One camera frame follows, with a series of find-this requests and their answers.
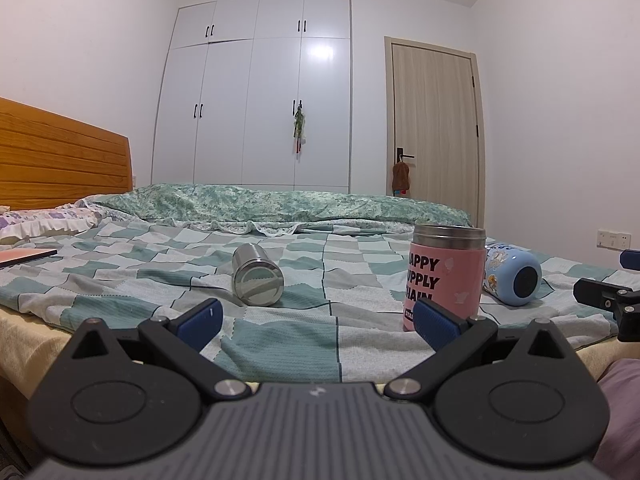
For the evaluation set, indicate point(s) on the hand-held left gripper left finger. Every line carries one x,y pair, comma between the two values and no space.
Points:
202,322

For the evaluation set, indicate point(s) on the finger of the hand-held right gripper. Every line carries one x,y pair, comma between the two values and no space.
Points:
631,259
600,294

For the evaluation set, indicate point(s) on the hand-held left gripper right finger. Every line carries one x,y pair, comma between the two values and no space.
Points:
435,322

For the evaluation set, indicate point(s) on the stainless steel cup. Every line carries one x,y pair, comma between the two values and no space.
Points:
257,280

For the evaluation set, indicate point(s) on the light blue cartoon cup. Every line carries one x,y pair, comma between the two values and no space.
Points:
520,275

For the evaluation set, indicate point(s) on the pink cup with steel rim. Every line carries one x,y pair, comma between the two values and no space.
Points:
450,270

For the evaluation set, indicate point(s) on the green checked bedsheet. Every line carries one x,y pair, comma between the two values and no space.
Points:
330,270

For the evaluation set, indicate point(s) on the person's pink clothing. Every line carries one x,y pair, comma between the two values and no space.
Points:
622,410

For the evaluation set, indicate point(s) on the green floral duvet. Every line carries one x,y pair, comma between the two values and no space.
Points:
280,207

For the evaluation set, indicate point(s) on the brown hanging cloth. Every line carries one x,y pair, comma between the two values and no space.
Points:
401,177

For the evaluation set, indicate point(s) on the yellow mattress cover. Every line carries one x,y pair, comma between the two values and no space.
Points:
25,342

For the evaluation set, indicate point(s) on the red flat book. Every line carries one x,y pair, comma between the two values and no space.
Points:
22,256

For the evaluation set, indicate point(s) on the purple floral pillow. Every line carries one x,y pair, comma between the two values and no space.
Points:
40,220

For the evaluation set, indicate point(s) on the light wooden door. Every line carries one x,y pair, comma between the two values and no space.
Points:
435,110

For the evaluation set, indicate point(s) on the white wardrobe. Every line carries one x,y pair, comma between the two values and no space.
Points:
225,110

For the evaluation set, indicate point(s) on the wooden headboard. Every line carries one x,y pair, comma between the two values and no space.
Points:
60,160

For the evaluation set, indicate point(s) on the green hanging ornament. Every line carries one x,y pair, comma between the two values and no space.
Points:
298,125

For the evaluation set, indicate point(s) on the white wall socket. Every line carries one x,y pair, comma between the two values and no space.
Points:
614,238

